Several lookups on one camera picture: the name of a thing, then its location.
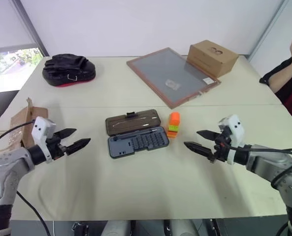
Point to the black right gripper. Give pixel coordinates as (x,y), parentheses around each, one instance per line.
(220,150)

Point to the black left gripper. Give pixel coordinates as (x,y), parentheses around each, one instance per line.
(55,148)

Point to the person's bare forearm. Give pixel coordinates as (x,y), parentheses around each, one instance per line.
(280,82)

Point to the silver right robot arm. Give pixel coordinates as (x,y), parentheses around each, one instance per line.
(271,162)

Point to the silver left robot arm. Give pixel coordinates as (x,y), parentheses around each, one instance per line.
(5,167)

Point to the screwdriver bit case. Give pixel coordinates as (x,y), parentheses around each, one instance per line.
(136,145)

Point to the orange toy block stack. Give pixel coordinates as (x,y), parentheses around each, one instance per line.
(174,120)

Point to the torn brown cardboard piece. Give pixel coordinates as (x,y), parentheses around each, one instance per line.
(20,123)

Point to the small clear plastic piece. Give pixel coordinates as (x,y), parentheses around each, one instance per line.
(172,84)

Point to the black boxing focus pad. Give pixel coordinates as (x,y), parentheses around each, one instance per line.
(67,68)

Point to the brown framed mesh screen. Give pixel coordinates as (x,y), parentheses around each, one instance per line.
(165,73)

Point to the brown cardboard box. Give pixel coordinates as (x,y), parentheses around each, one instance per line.
(209,61)

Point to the silver rounded robot leg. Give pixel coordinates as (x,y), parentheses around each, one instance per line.
(184,228)
(117,228)

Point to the window with outdoor view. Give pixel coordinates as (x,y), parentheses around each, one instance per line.
(8,68)

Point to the white roller blind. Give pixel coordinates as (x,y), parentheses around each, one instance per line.
(5,22)

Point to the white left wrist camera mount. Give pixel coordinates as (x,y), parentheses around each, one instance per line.
(42,126)

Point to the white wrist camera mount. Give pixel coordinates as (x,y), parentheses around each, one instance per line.
(42,126)
(235,125)

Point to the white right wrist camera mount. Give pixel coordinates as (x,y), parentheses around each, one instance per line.
(235,125)

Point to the grey window frame post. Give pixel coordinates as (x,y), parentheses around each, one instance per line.
(32,29)

